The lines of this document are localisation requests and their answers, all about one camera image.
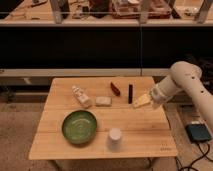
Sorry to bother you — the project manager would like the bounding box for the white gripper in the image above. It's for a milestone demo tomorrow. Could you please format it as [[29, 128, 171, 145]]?
[[133, 85, 166, 109]]

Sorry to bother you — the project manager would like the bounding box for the green ceramic bowl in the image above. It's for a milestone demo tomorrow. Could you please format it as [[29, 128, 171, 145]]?
[[62, 110, 97, 145]]

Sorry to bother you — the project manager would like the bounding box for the wooden table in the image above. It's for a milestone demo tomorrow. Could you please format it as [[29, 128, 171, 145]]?
[[29, 77, 177, 160]]

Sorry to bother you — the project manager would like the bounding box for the white rectangular sponge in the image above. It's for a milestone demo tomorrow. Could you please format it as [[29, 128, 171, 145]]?
[[95, 96, 112, 107]]

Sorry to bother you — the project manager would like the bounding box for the metal shelf rack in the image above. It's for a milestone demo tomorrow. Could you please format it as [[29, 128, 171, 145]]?
[[0, 0, 213, 77]]

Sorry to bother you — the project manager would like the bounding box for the black cable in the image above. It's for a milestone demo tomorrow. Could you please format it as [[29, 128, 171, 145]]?
[[174, 141, 213, 171]]

